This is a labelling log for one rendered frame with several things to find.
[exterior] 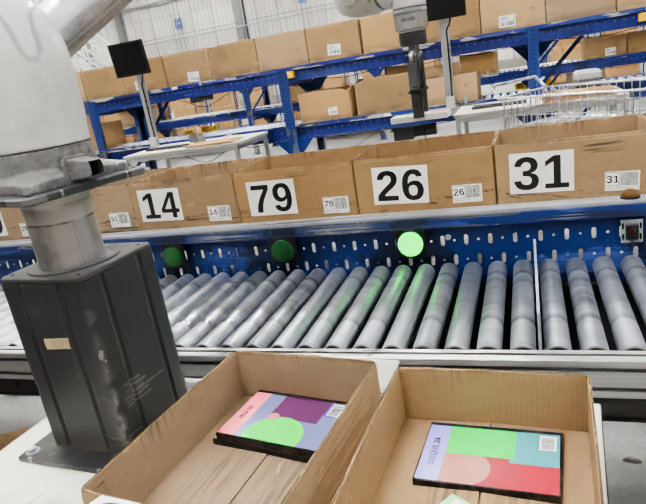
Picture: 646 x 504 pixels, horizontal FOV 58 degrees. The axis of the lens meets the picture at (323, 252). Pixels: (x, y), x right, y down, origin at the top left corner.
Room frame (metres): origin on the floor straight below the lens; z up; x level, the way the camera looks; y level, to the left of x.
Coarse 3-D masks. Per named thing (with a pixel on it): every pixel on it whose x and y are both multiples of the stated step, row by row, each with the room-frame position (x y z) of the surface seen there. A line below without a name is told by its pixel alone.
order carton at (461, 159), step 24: (384, 144) 1.95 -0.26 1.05; (408, 144) 1.92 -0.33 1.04; (432, 144) 1.89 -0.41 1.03; (456, 144) 1.86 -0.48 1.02; (480, 144) 1.84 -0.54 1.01; (360, 168) 1.68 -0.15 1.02; (432, 168) 1.61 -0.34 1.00; (456, 168) 1.58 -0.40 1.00; (480, 168) 1.56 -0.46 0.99; (360, 192) 1.69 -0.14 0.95; (432, 192) 1.61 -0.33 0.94
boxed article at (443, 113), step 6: (408, 114) 1.72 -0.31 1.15; (426, 114) 1.65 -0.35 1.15; (432, 114) 1.65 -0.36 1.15; (438, 114) 1.64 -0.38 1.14; (444, 114) 1.63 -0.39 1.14; (396, 120) 1.68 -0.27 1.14; (402, 120) 1.68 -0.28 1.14; (408, 120) 1.67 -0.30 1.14; (414, 120) 1.66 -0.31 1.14; (420, 120) 1.66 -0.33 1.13
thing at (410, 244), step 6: (408, 234) 1.56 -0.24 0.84; (414, 234) 1.56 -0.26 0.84; (402, 240) 1.57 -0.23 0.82; (408, 240) 1.56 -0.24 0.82; (414, 240) 1.56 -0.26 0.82; (420, 240) 1.55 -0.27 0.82; (402, 246) 1.57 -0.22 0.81; (408, 246) 1.56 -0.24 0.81; (414, 246) 1.56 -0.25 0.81; (420, 246) 1.55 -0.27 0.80; (402, 252) 1.57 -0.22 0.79; (408, 252) 1.56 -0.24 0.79; (414, 252) 1.56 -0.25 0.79
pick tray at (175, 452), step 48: (240, 384) 0.98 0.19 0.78; (288, 384) 0.94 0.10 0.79; (336, 384) 0.90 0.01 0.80; (144, 432) 0.76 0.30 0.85; (192, 432) 0.85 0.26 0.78; (336, 432) 0.70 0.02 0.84; (96, 480) 0.67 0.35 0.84; (144, 480) 0.74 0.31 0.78; (192, 480) 0.75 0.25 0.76; (240, 480) 0.73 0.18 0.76; (288, 480) 0.72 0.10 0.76; (336, 480) 0.68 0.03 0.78
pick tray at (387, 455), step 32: (416, 384) 0.82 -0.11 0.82; (448, 384) 0.80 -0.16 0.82; (480, 384) 0.78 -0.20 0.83; (512, 384) 0.76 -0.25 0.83; (544, 384) 0.74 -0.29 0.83; (576, 384) 0.72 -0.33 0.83; (384, 416) 0.74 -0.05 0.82; (416, 416) 0.82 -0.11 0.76; (448, 416) 0.80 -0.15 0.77; (480, 416) 0.78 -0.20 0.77; (512, 416) 0.76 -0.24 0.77; (544, 416) 0.74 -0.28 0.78; (576, 416) 0.72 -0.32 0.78; (384, 448) 0.72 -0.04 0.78; (416, 448) 0.74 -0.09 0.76; (576, 448) 0.69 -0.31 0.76; (352, 480) 0.60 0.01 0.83; (384, 480) 0.69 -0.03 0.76; (576, 480) 0.63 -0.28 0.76
